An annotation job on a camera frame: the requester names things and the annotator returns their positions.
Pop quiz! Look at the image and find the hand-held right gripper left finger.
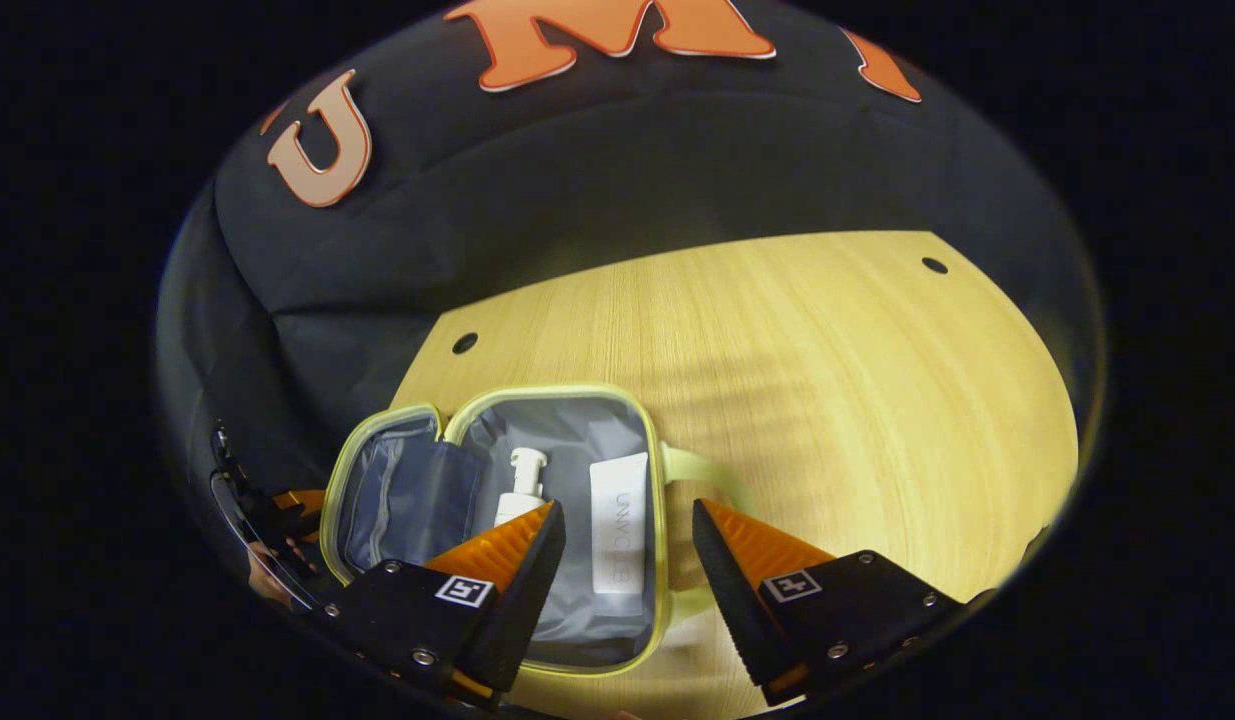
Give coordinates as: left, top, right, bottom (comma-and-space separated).
325, 499, 569, 709

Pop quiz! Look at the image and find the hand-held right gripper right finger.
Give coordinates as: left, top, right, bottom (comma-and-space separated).
691, 497, 992, 708

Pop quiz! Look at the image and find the white squeeze tube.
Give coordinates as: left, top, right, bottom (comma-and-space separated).
588, 451, 651, 619

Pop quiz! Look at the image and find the white pump bottle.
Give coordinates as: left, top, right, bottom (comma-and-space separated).
491, 446, 551, 531

